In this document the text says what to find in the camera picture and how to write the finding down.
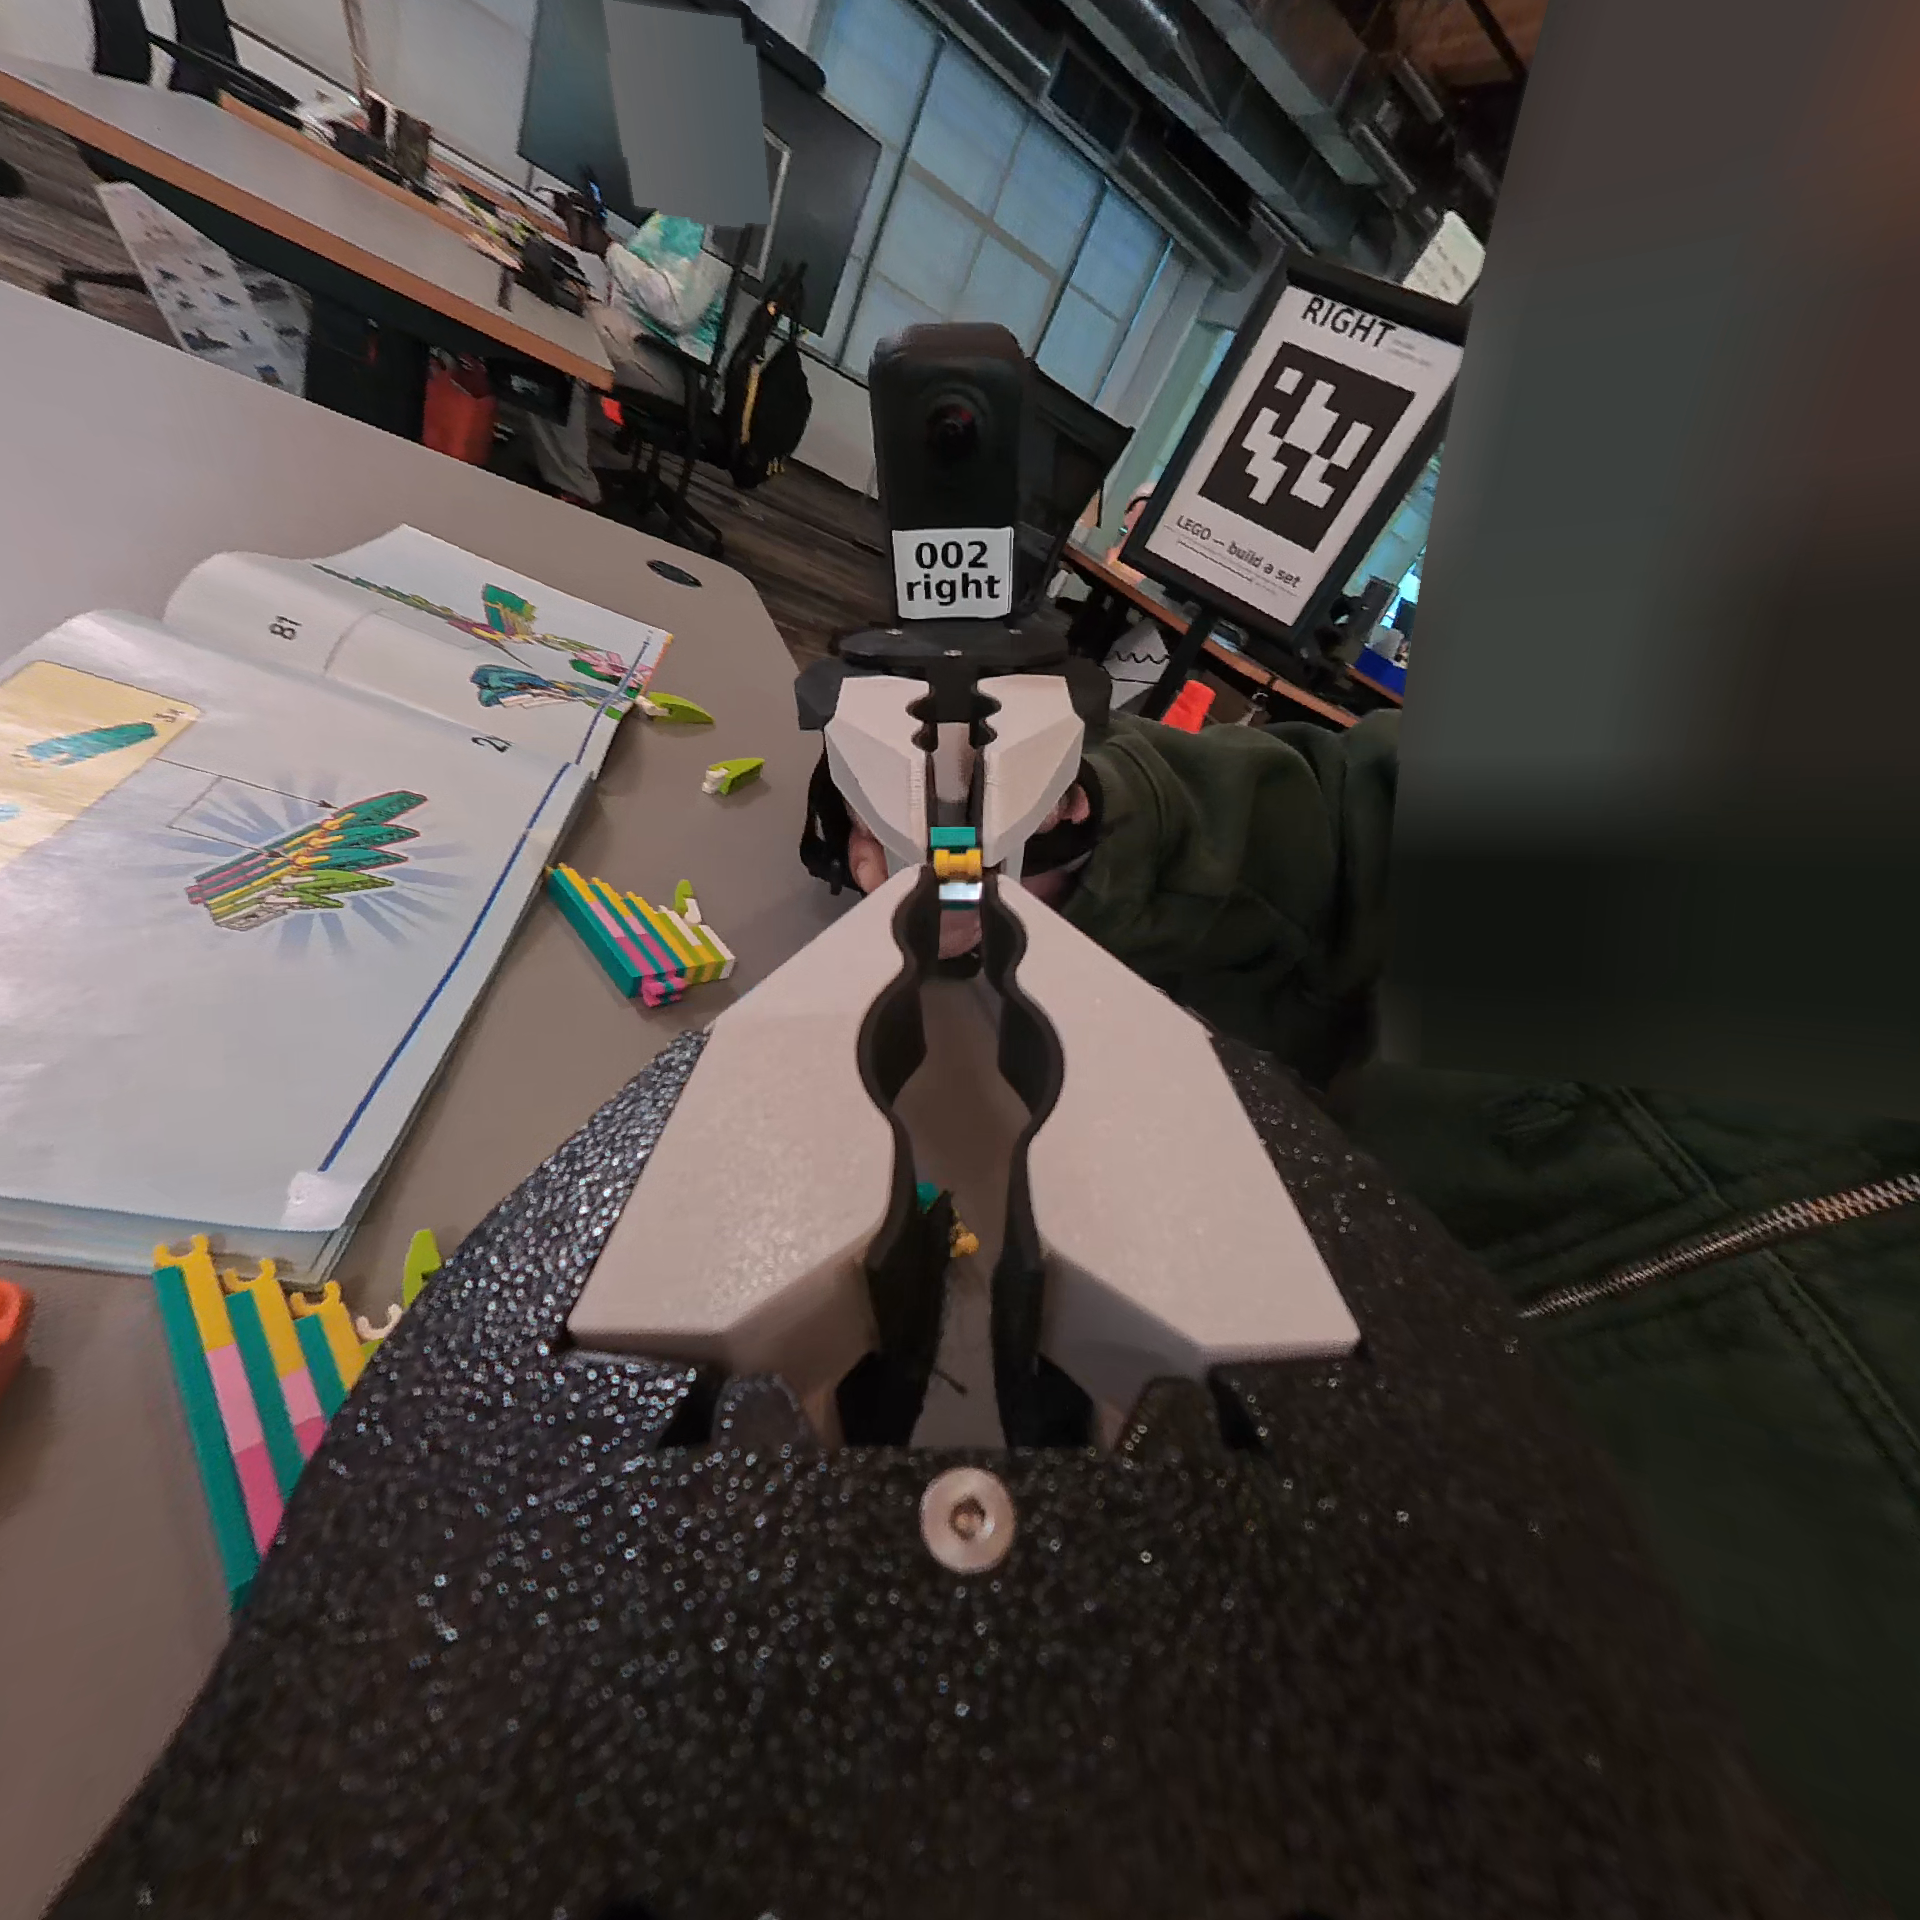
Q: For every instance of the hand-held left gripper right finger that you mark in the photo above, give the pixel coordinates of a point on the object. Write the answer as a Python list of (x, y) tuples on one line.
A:
[(1184, 1184)]

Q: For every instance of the striped lego assembly with pink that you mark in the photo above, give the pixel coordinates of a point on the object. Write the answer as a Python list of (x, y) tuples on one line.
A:
[(628, 937)]

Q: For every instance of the dark green jacket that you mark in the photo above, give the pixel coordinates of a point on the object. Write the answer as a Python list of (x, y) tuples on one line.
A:
[(1681, 1425)]

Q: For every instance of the lego instruction booklet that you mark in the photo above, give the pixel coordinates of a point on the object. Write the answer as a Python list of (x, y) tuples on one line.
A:
[(300, 975)]

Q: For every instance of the long grey table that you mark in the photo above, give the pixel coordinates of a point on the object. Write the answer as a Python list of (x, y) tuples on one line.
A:
[(300, 211)]

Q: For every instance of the black backpack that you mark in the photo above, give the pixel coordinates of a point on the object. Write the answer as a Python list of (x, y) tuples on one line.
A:
[(768, 389)]

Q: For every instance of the small teal yellow white lego assembly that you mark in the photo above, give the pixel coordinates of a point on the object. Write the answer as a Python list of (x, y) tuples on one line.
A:
[(953, 867)]

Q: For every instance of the lime leaf lego piece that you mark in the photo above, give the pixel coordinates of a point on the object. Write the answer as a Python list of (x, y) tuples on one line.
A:
[(682, 708), (422, 1267)]

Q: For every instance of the black white tag sign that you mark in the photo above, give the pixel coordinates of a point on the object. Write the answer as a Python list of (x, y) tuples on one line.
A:
[(1305, 451)]

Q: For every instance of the orange object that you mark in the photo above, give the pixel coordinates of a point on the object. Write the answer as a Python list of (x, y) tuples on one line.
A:
[(11, 1335)]

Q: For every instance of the long striped lego assembly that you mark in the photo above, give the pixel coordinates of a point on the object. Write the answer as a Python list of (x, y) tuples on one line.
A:
[(240, 1425)]

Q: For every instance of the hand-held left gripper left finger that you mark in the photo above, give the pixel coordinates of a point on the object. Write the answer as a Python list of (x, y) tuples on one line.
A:
[(720, 1170)]

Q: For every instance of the white printed box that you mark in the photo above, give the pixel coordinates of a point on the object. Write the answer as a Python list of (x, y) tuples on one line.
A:
[(210, 299)]

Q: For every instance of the small white lego piece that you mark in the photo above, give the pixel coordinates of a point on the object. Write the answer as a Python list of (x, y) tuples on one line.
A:
[(375, 1323)]

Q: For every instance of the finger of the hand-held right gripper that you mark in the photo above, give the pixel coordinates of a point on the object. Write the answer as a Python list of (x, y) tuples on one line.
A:
[(1035, 763), (878, 763)]

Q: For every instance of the lime white lego piece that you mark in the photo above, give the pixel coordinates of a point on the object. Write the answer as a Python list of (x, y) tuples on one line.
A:
[(732, 775)]

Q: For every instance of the person's right hand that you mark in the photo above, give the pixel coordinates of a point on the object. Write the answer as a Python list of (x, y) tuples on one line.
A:
[(870, 863)]

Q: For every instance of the white plastic bag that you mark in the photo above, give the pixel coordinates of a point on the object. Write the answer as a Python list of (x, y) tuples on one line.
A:
[(668, 277)]

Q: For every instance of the wooden edged table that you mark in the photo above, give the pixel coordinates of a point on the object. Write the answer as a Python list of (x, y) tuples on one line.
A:
[(1275, 674)]

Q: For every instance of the dark monitor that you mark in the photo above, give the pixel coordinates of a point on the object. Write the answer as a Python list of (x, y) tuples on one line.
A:
[(839, 195)]

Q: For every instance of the red bag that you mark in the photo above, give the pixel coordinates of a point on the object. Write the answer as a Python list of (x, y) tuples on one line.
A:
[(458, 404)]

